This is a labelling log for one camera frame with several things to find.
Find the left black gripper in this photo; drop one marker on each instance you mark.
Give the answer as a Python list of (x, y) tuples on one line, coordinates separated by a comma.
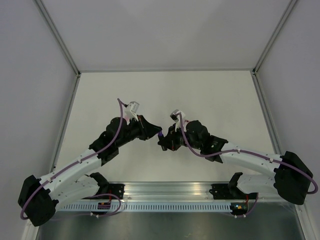
[(147, 130)]

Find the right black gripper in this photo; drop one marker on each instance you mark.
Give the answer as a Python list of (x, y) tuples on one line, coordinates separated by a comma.
[(170, 140)]

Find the black purple-tipped marker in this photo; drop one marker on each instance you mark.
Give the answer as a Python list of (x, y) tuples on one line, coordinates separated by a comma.
[(163, 142)]

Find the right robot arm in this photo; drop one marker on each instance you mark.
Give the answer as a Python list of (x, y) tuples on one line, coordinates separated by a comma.
[(282, 174)]

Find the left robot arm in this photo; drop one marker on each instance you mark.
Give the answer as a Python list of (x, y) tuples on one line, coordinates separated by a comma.
[(41, 197)]

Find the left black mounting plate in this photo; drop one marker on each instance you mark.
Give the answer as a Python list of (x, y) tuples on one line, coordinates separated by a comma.
[(117, 189)]

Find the black mounting plate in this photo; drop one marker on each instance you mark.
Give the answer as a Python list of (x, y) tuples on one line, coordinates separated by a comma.
[(117, 189), (222, 191)]

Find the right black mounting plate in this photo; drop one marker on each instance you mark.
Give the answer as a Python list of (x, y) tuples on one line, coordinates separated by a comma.
[(222, 191)]

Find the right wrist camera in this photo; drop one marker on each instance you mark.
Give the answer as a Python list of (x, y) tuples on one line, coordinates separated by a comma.
[(179, 118)]

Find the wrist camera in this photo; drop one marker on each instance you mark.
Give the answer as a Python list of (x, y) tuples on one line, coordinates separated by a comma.
[(179, 118), (131, 111)]

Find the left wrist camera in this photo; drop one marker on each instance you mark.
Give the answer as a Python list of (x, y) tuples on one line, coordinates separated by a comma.
[(131, 111)]

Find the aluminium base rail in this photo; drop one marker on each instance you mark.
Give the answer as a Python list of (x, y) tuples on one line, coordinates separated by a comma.
[(168, 191)]

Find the white slotted cable duct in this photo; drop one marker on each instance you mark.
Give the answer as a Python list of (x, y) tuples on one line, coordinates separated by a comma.
[(224, 207)]

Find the right aluminium frame post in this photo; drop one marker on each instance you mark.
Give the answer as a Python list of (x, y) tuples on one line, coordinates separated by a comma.
[(276, 32)]

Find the aluminium frame post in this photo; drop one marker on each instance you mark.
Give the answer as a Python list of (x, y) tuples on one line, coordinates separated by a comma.
[(276, 32), (56, 35)]

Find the left aluminium frame post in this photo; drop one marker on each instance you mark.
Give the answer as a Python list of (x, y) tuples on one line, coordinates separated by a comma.
[(56, 35)]

